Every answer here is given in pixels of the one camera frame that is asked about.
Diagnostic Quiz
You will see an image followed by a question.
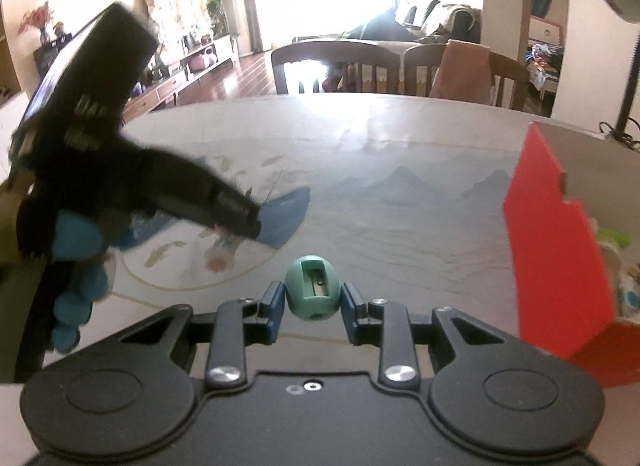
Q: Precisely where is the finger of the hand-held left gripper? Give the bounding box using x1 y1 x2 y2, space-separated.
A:
149 148 262 237

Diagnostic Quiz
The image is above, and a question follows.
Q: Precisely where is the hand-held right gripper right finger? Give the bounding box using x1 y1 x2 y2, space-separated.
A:
340 282 508 389

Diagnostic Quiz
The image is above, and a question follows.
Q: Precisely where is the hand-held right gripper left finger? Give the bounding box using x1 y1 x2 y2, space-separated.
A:
120 280 287 388

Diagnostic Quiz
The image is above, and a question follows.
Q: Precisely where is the green pencil sharpener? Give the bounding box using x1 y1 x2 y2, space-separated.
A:
283 255 344 321

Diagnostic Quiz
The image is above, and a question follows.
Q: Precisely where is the red cardboard box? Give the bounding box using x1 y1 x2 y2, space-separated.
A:
502 120 640 390

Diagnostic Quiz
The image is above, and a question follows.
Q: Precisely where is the green highlighter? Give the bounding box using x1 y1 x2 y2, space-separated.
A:
594 228 632 249

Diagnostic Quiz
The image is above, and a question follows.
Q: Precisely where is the person's left hand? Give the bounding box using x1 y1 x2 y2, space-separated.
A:
50 210 135 353

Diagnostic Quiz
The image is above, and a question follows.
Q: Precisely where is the black coffee machine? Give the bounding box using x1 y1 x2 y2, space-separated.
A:
32 32 76 82

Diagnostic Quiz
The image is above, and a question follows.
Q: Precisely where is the wooden television cabinet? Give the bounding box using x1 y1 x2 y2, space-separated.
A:
122 35 239 123

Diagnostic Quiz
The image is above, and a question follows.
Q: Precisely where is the printed table mat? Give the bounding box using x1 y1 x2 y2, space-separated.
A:
112 93 640 343

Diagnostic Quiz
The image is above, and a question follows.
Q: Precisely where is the pink flower vase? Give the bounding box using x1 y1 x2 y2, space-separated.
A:
18 1 55 44

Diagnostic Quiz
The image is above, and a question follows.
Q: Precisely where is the cloth-covered television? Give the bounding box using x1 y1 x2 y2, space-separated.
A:
134 0 211 54

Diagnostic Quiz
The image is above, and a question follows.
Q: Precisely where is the wooden dining chair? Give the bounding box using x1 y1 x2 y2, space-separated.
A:
270 40 401 96
402 42 531 112

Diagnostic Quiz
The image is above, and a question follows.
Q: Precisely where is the green potted plant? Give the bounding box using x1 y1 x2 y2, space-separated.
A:
205 0 232 39

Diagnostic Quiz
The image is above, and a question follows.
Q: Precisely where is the white standing air conditioner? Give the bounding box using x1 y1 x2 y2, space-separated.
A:
215 0 251 59

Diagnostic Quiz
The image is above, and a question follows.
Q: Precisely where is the sofa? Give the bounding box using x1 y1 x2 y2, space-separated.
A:
292 0 484 59

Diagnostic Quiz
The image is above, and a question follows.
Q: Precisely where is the pink cloth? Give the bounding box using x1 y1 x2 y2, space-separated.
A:
428 39 494 106

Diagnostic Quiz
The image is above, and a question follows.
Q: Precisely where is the black lamp cable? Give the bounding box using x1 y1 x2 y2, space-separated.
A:
597 118 640 153

